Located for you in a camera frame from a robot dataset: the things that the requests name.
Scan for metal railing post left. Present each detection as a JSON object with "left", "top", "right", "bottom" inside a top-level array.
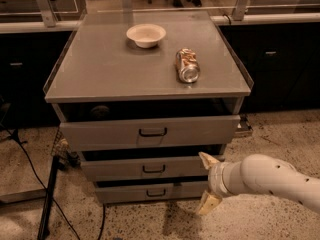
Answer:
[{"left": 36, "top": 0, "right": 56, "bottom": 27}]

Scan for metal railing post right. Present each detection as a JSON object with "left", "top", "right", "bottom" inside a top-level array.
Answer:
[{"left": 231, "top": 0, "right": 254, "bottom": 22}]

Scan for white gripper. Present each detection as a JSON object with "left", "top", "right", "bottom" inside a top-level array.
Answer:
[{"left": 196, "top": 152, "right": 241, "bottom": 215}]

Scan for white paper bowl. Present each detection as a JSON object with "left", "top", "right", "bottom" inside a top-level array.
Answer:
[{"left": 126, "top": 24, "right": 166, "bottom": 49}]

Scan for grey top drawer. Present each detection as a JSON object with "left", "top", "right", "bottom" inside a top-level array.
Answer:
[{"left": 60, "top": 115, "right": 240, "bottom": 151}]

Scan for crushed soda can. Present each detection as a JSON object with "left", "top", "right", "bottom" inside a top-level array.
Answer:
[{"left": 175, "top": 48, "right": 200, "bottom": 83}]

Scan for grey drawer cabinet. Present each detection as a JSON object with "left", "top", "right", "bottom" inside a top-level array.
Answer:
[{"left": 45, "top": 11, "right": 253, "bottom": 189}]

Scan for black stand pole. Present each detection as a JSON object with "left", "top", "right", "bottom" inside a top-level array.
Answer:
[{"left": 37, "top": 156, "right": 59, "bottom": 240}]

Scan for grey bottom drawer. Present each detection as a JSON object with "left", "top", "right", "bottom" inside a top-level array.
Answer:
[{"left": 95, "top": 181, "right": 207, "bottom": 204}]

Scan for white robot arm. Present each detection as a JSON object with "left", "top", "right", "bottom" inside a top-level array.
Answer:
[{"left": 196, "top": 152, "right": 320, "bottom": 215}]

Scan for horizontal white rail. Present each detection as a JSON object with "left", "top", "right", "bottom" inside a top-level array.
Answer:
[{"left": 0, "top": 13, "right": 320, "bottom": 34}]

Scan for grey drawer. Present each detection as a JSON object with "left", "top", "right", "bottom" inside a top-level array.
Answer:
[
  {"left": 60, "top": 115, "right": 240, "bottom": 151},
  {"left": 95, "top": 181, "right": 207, "bottom": 204},
  {"left": 81, "top": 156, "right": 207, "bottom": 182}
]

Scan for black floor cable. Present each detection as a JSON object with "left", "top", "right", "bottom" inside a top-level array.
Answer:
[{"left": 0, "top": 122, "right": 107, "bottom": 240}]

